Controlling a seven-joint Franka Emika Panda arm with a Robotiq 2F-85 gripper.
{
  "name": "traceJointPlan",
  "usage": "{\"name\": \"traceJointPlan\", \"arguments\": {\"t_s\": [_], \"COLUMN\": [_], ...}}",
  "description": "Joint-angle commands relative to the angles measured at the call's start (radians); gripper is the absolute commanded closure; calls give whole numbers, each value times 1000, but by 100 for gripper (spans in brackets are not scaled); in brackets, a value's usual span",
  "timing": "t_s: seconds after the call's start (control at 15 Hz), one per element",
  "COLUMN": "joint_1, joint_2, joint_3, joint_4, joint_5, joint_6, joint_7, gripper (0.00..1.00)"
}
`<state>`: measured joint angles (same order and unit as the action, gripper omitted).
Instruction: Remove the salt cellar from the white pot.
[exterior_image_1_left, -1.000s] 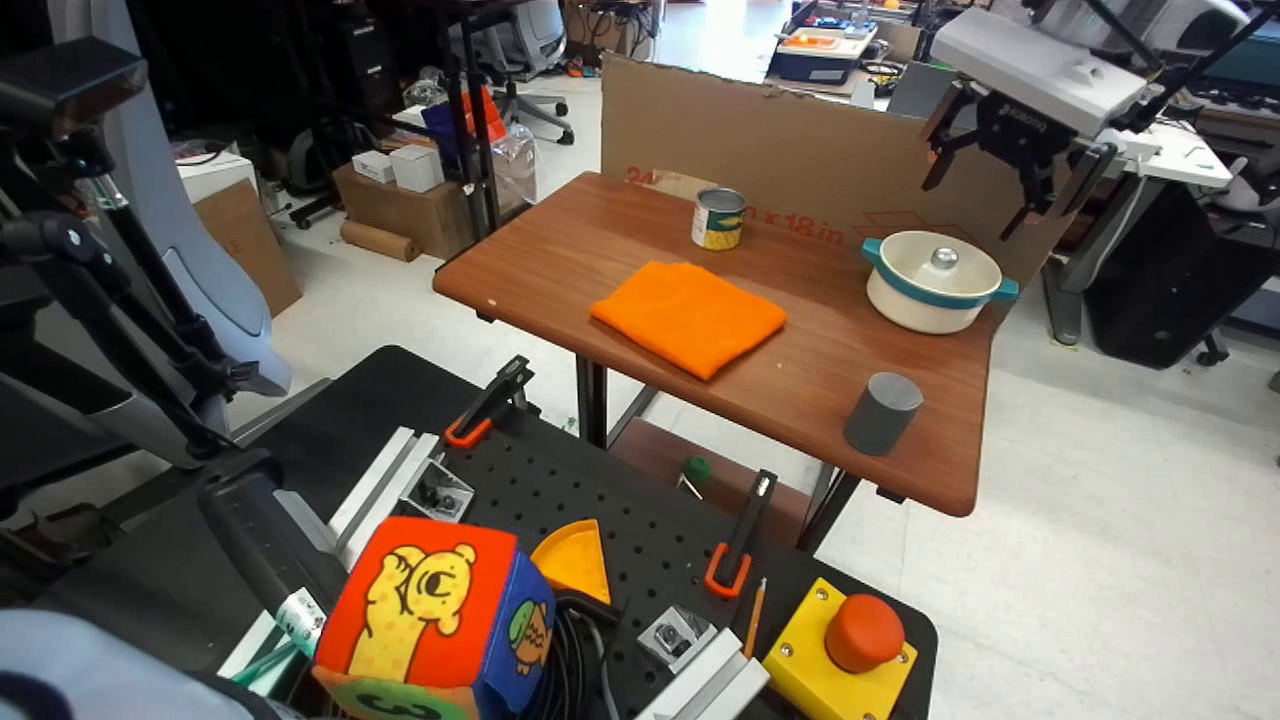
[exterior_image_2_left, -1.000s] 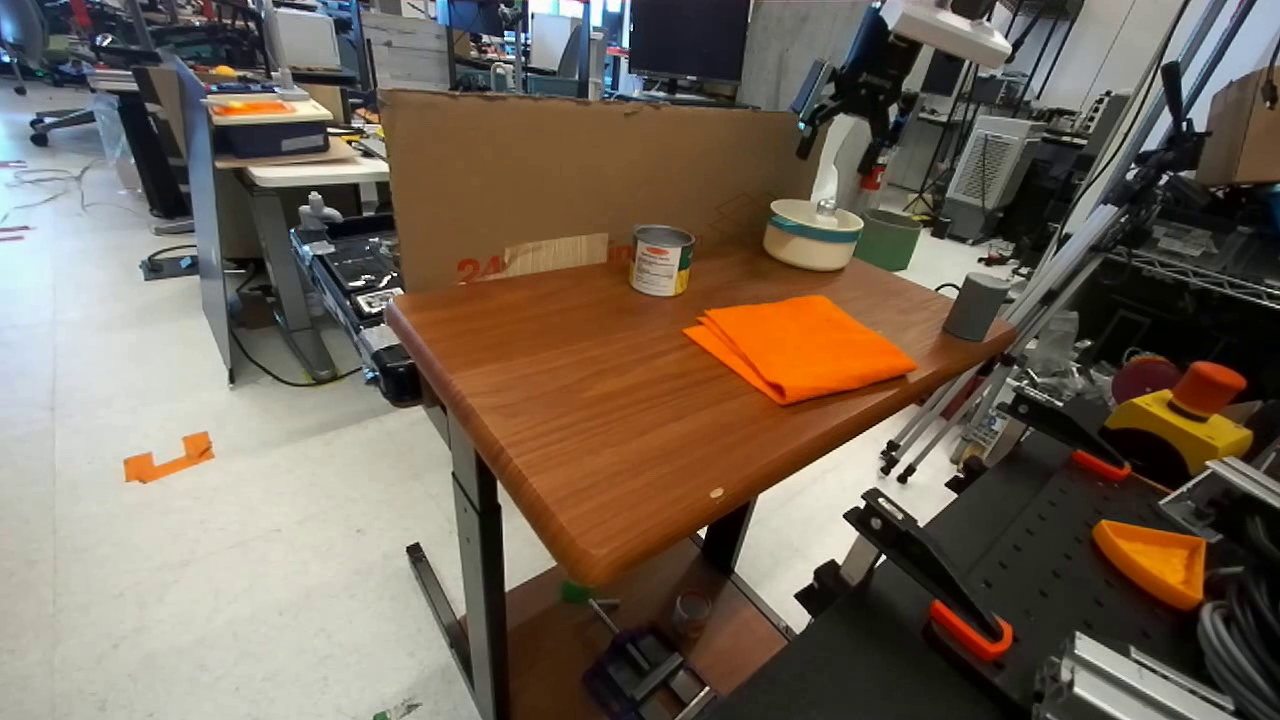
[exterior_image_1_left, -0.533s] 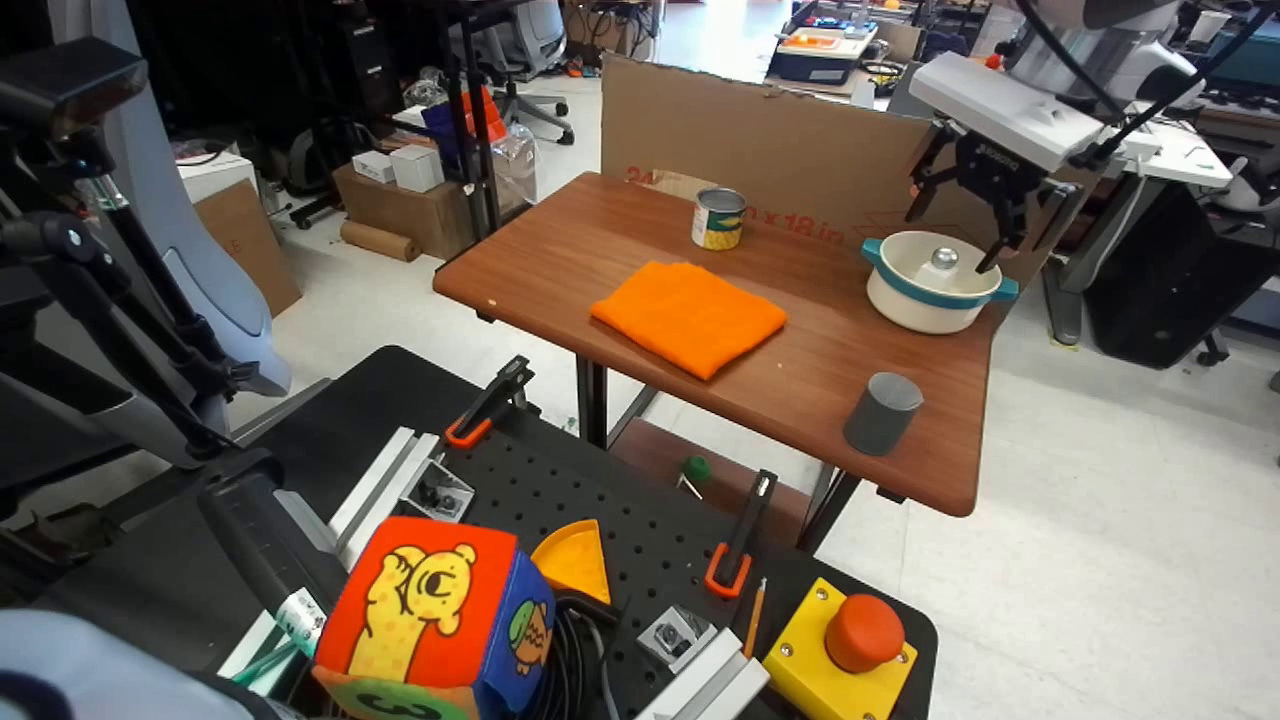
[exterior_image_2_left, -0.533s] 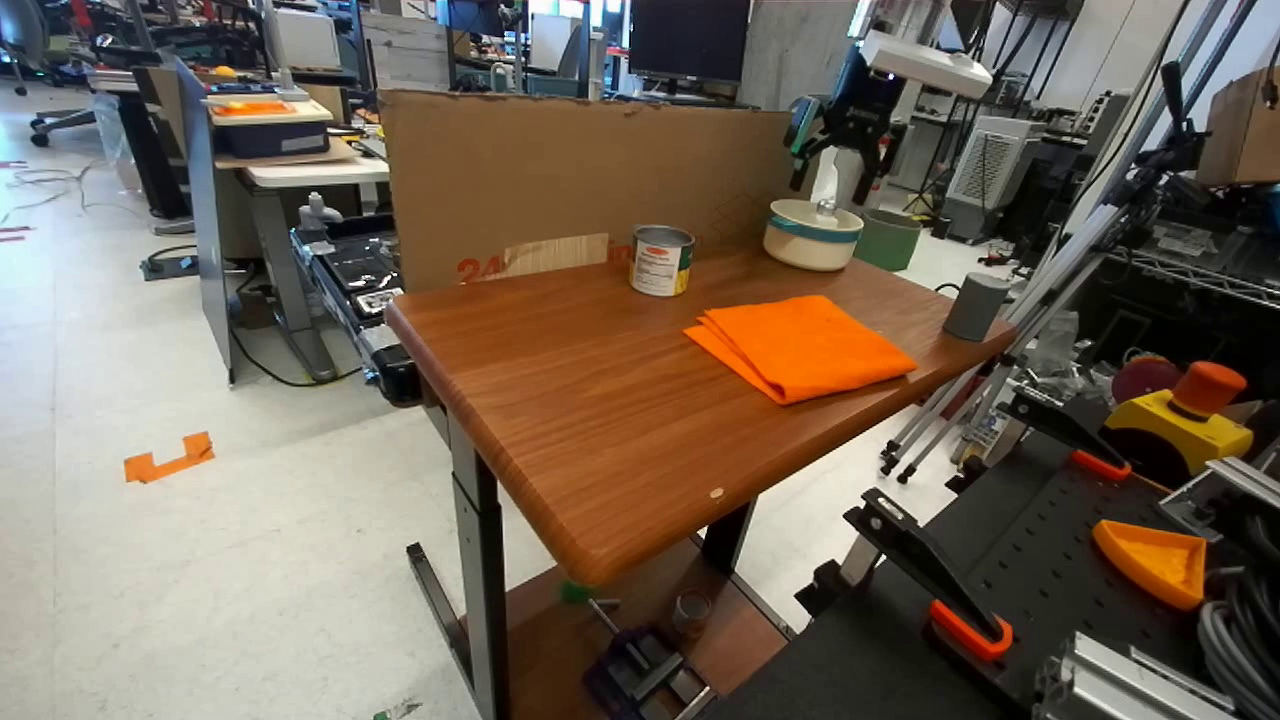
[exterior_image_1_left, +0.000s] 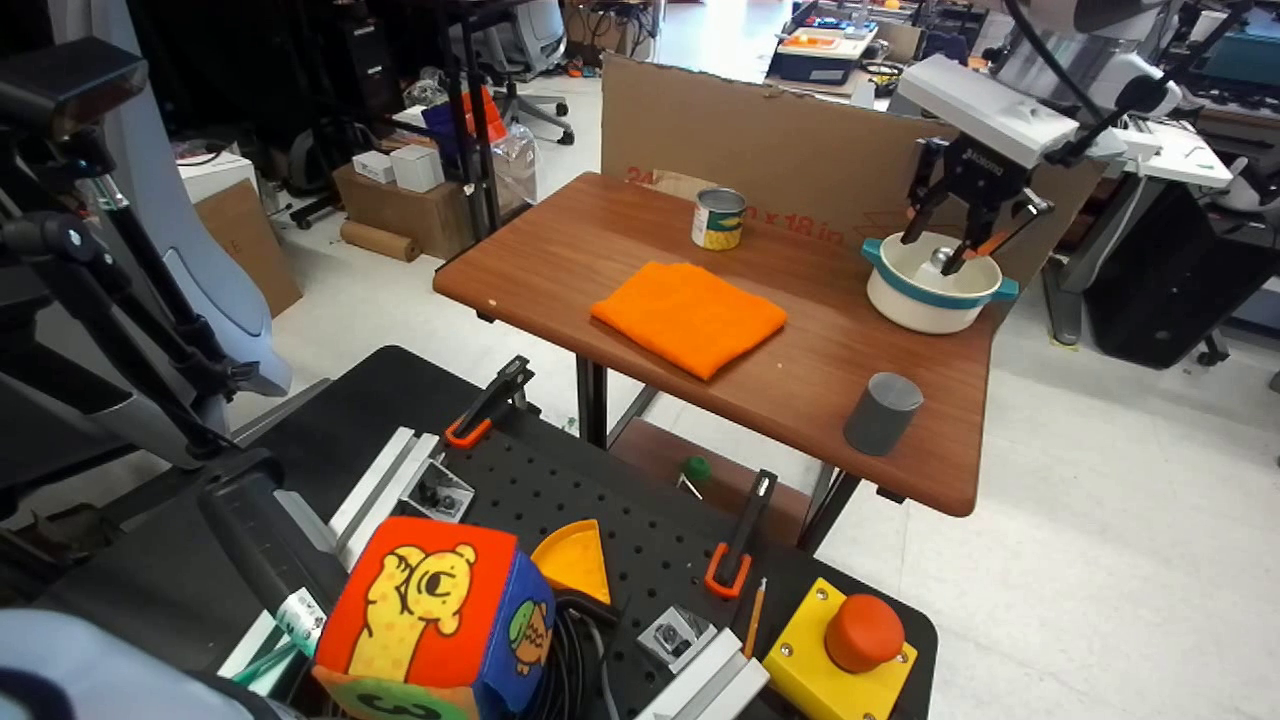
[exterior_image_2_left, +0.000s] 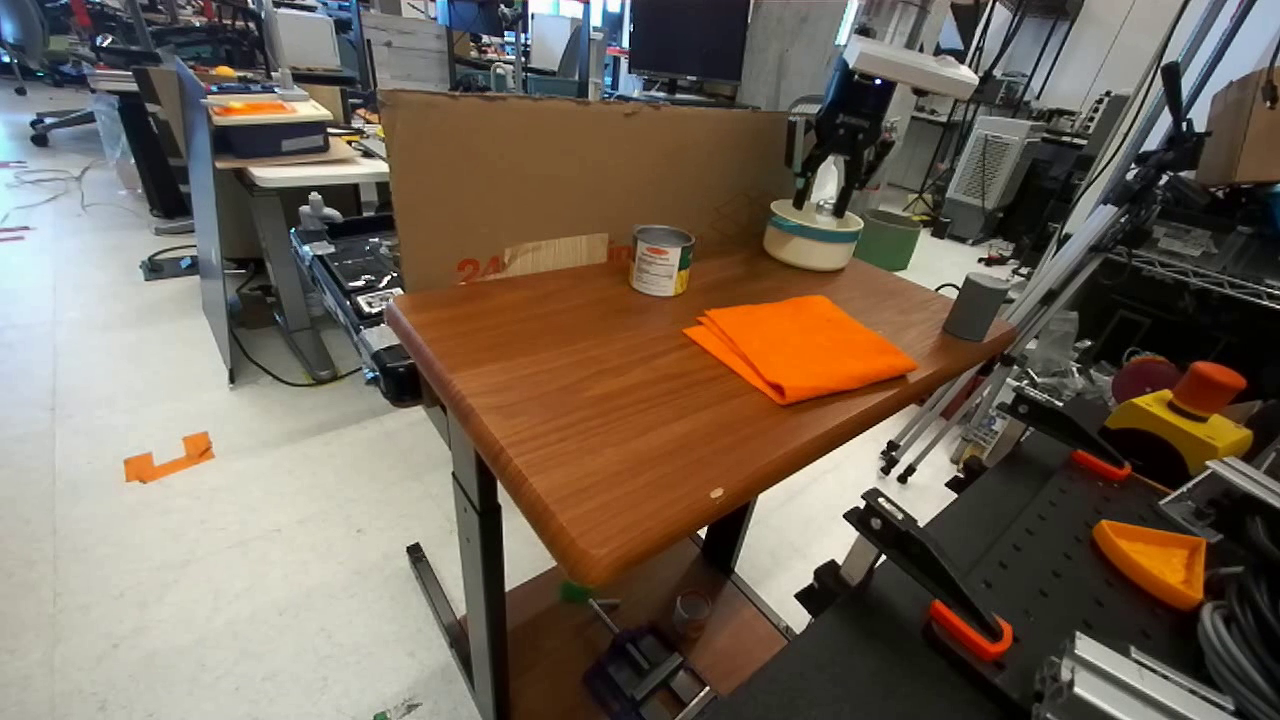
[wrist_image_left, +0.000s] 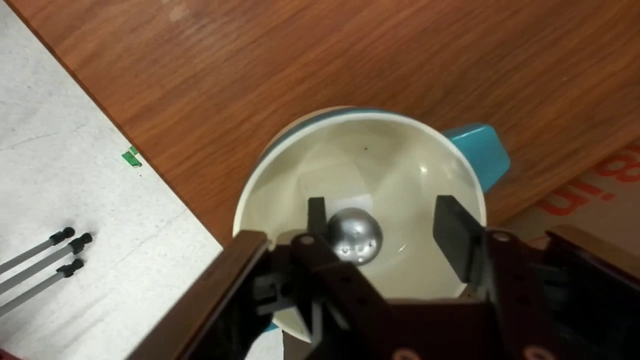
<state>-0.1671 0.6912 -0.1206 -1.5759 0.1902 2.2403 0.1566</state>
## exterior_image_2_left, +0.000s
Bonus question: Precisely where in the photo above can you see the grey desk with white top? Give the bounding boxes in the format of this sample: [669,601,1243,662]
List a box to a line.
[171,56,396,382]

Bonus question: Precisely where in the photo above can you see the black tray with orange item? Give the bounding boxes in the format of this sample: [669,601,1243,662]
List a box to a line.
[205,91,336,158]

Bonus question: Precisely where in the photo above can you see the yellow box with red button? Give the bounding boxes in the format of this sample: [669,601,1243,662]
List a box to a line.
[1101,356,1261,489]

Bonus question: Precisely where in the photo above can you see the orange floor tape mark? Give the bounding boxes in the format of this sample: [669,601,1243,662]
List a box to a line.
[121,428,218,489]

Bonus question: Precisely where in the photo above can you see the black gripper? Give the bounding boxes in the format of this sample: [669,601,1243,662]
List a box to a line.
[790,73,898,214]

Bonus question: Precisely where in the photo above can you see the green bin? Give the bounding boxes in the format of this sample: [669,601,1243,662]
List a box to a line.
[850,207,929,276]

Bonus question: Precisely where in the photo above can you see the brown cardboard panel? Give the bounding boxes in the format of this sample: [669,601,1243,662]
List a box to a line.
[377,88,790,294]

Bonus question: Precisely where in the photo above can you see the aluminium extrusion bar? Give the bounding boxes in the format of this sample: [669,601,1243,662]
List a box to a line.
[1157,450,1280,537]
[1030,626,1251,720]

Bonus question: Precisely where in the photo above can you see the black case under table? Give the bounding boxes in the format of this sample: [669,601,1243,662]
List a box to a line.
[581,624,715,720]

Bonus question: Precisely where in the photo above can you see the black perforated base board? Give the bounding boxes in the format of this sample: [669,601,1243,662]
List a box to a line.
[702,423,1280,720]

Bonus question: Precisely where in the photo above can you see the silver-topped salt cellar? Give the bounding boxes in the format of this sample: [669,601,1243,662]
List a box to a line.
[806,154,855,221]

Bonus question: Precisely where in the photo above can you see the black cable bundle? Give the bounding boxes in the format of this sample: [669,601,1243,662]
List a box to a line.
[1193,573,1280,720]

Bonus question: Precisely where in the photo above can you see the white and yellow tin can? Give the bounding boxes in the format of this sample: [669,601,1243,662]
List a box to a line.
[623,221,699,299]

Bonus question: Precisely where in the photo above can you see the silver tripod stand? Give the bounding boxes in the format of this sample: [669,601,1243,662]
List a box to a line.
[875,0,1280,489]

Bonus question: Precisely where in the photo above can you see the black clamp with orange handle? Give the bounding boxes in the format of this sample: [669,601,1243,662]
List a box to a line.
[838,483,1020,672]
[996,382,1138,489]

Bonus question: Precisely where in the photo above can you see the tall brown cardboard box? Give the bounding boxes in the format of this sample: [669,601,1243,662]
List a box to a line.
[1193,68,1280,193]

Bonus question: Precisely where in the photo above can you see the orange wedge block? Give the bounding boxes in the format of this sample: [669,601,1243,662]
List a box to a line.
[1086,514,1211,614]

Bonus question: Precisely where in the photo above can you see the white pot with teal rim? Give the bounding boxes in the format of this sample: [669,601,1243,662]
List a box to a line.
[761,196,870,276]

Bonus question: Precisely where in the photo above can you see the grey cup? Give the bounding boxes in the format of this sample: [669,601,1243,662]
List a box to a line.
[940,269,1014,347]

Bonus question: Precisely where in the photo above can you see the brown wooden table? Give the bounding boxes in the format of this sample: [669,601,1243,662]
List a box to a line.
[384,243,1014,720]

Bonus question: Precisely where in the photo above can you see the orange folded cloth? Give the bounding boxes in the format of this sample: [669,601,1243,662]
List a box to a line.
[681,290,919,408]

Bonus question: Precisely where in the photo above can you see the black computer monitor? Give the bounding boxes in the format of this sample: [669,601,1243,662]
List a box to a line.
[623,0,752,88]

